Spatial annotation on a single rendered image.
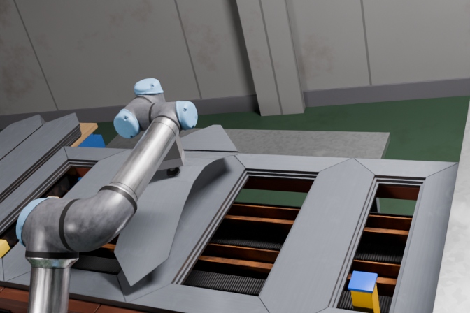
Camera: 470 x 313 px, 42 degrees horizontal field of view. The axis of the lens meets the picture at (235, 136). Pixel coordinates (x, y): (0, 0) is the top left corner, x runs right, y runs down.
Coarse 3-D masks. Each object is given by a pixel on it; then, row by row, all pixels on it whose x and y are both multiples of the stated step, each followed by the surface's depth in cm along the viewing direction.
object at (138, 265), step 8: (120, 256) 171; (128, 256) 170; (136, 256) 169; (144, 256) 168; (152, 256) 167; (120, 264) 170; (128, 264) 169; (136, 264) 168; (144, 264) 167; (152, 264) 166; (160, 264) 165; (128, 272) 168; (136, 272) 167; (144, 272) 166
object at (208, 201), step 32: (224, 160) 217; (32, 192) 226; (192, 192) 204; (224, 192) 200; (0, 224) 213; (192, 224) 188; (192, 256) 177; (352, 256) 164; (128, 288) 169; (160, 288) 166
